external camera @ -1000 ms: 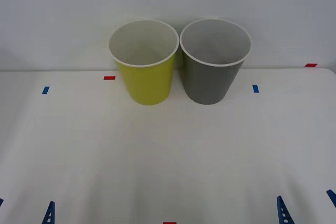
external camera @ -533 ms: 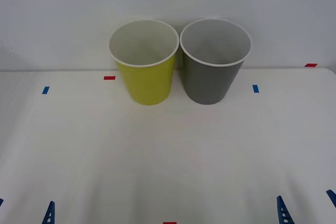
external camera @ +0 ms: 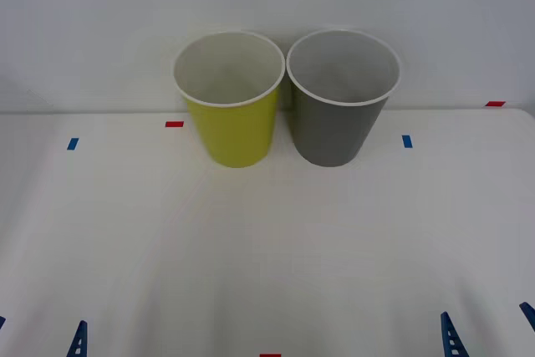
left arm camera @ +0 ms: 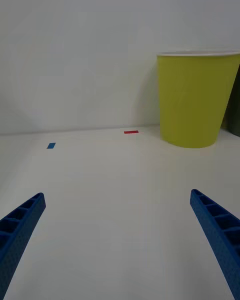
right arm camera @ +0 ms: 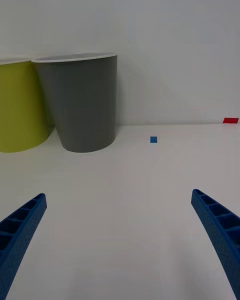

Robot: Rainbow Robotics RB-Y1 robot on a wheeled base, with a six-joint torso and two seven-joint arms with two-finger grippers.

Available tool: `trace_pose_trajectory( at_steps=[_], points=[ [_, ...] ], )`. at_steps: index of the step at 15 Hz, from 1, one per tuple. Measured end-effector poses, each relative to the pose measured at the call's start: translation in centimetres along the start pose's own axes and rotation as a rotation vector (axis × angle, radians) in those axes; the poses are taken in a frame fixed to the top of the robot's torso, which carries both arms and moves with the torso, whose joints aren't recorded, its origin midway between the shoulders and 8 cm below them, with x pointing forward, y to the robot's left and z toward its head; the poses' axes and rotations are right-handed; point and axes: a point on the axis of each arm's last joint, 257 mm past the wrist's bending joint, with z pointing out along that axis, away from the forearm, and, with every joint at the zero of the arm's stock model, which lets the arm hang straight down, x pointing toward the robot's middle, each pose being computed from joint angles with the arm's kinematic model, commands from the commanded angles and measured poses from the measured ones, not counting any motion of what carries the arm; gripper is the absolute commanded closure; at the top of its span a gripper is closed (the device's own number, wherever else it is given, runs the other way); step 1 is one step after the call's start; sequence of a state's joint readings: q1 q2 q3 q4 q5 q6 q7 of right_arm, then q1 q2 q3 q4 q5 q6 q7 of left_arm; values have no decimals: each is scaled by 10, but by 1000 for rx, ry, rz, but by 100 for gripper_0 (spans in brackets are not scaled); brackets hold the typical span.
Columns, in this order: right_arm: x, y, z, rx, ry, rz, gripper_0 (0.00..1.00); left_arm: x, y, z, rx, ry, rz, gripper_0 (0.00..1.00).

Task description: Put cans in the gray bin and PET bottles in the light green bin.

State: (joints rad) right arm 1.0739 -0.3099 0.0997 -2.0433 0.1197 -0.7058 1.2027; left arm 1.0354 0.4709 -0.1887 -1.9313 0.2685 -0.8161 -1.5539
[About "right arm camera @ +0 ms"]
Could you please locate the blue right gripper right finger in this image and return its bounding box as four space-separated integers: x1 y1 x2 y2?
190 188 240 300

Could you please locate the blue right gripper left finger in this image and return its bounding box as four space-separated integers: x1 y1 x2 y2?
0 192 48 300

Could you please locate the yellow-green plastic bin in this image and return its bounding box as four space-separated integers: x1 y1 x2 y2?
0 57 55 154

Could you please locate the grey plastic bin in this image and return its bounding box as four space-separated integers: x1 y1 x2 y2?
31 52 118 153

